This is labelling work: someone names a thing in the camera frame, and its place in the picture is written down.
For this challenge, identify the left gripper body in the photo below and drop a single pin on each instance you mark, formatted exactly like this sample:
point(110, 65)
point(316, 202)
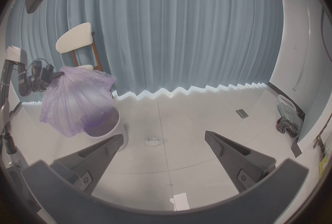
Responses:
point(48, 76)

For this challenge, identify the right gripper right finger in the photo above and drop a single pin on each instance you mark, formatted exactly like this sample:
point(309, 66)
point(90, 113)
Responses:
point(241, 163)

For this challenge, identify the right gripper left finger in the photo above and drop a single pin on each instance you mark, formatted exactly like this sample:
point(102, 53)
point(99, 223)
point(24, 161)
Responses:
point(88, 163)

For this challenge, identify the purple plastic bag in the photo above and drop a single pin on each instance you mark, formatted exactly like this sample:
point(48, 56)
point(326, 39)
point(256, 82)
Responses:
point(75, 98)

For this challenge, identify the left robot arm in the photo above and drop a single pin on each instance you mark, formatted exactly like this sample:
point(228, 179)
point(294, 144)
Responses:
point(23, 82)

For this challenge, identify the white trash bin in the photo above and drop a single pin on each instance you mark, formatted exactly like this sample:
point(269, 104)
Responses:
point(124, 134)

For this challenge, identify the crumpled black plastic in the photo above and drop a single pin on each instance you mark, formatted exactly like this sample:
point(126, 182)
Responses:
point(286, 126)

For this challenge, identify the white cushioned wooden chair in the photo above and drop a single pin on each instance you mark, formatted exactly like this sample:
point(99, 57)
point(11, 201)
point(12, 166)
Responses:
point(75, 37)

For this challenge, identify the crumpled white paper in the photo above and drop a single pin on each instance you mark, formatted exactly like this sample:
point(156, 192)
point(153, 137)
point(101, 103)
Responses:
point(153, 141)

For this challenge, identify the pale green plastic basket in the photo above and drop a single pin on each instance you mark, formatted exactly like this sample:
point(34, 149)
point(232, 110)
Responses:
point(286, 110)

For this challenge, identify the blue-green curtain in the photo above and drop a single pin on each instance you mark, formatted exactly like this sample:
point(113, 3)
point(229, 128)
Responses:
point(168, 23)

